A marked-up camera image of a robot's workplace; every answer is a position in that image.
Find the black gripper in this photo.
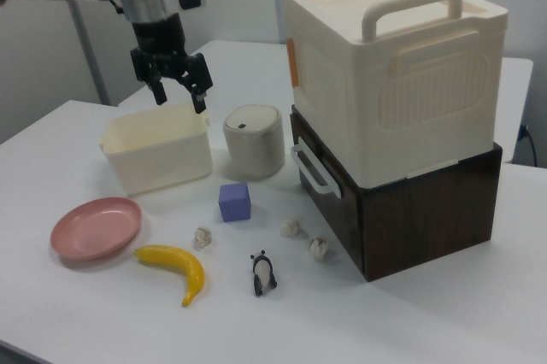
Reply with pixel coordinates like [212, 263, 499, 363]
[130, 13, 214, 115]

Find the purple cube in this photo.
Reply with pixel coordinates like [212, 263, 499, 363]
[218, 182, 252, 223]

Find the pink plate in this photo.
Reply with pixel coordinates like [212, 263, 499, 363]
[50, 197, 144, 261]

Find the cream open plastic bin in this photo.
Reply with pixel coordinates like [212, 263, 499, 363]
[98, 101, 214, 197]

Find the small cream lidded trash can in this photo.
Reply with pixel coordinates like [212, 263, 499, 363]
[221, 103, 285, 180]

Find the crumpled white paper ball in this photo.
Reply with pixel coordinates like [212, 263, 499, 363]
[308, 235, 329, 261]
[280, 218, 302, 238]
[193, 226, 214, 250]

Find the yellow toy banana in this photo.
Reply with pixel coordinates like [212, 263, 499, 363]
[134, 244, 206, 308]

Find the panda figurine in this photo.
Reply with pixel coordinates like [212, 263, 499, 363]
[250, 250, 279, 297]

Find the dark brown drawer cabinet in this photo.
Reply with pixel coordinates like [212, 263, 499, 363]
[289, 105, 503, 283]

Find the black cable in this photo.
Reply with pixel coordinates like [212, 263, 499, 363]
[519, 124, 540, 167]

